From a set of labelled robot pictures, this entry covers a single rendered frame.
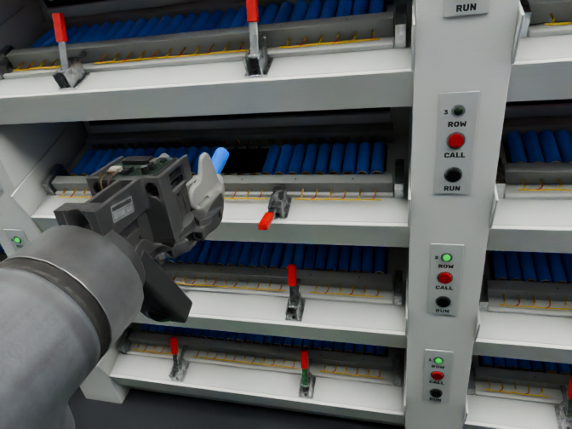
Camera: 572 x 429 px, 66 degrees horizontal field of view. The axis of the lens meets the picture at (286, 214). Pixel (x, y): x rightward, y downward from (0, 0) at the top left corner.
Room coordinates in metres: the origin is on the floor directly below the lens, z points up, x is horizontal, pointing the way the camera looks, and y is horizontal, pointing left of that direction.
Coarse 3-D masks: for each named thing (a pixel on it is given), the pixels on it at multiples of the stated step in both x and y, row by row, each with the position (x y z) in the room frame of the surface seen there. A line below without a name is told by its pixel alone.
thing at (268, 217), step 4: (272, 196) 0.54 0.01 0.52; (276, 200) 0.54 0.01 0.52; (272, 204) 0.53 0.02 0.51; (276, 204) 0.53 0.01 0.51; (272, 208) 0.52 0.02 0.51; (276, 208) 0.52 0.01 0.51; (268, 212) 0.50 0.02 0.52; (272, 212) 0.50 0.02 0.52; (264, 216) 0.49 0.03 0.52; (268, 216) 0.49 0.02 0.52; (272, 216) 0.50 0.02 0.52; (260, 220) 0.48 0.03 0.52; (264, 220) 0.48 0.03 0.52; (268, 220) 0.48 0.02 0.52; (260, 224) 0.47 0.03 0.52; (264, 224) 0.47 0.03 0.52; (268, 224) 0.48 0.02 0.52; (260, 228) 0.47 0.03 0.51; (264, 228) 0.47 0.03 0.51
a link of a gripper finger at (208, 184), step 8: (200, 160) 0.41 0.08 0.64; (208, 160) 0.42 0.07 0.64; (200, 168) 0.41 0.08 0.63; (208, 168) 0.42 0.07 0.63; (200, 176) 0.41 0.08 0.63; (208, 176) 0.42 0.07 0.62; (216, 176) 0.43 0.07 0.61; (200, 184) 0.40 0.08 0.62; (208, 184) 0.41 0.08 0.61; (216, 184) 0.43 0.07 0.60; (192, 192) 0.38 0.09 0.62; (200, 192) 0.40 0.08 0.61; (208, 192) 0.41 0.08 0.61; (216, 192) 0.42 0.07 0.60; (224, 192) 0.43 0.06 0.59; (192, 200) 0.38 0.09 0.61; (200, 200) 0.39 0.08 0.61; (208, 200) 0.40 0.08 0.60; (192, 208) 0.38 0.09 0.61; (200, 208) 0.38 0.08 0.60
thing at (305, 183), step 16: (64, 176) 0.70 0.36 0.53; (80, 176) 0.69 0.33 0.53; (224, 176) 0.61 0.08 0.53; (240, 176) 0.60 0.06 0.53; (256, 176) 0.59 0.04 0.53; (272, 176) 0.58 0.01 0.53; (288, 176) 0.58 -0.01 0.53; (304, 176) 0.57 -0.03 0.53; (320, 176) 0.56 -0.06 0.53; (336, 176) 0.56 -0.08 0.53; (352, 176) 0.55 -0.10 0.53; (368, 176) 0.54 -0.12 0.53; (384, 176) 0.53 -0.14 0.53; (64, 192) 0.68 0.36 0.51
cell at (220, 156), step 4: (220, 148) 0.51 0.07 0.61; (224, 148) 0.52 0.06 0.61; (216, 152) 0.51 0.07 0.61; (220, 152) 0.51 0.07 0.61; (224, 152) 0.51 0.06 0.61; (228, 152) 0.51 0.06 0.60; (216, 156) 0.50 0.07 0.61; (220, 156) 0.50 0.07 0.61; (224, 156) 0.50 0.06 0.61; (228, 156) 0.51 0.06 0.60; (212, 160) 0.49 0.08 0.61; (216, 160) 0.49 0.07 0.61; (220, 160) 0.49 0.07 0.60; (224, 160) 0.50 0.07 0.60; (216, 164) 0.48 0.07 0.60; (220, 164) 0.49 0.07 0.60; (224, 164) 0.50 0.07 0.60; (216, 168) 0.48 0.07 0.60; (220, 168) 0.49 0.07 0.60; (216, 172) 0.47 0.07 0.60; (220, 172) 0.48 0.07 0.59
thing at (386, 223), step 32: (96, 128) 0.80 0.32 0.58; (128, 128) 0.78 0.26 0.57; (160, 128) 0.77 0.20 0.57; (192, 128) 0.75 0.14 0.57; (64, 160) 0.76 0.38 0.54; (32, 192) 0.68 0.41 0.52; (224, 224) 0.55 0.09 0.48; (256, 224) 0.53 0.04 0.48; (288, 224) 0.52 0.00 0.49; (320, 224) 0.50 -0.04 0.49; (352, 224) 0.49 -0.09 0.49; (384, 224) 0.48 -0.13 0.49
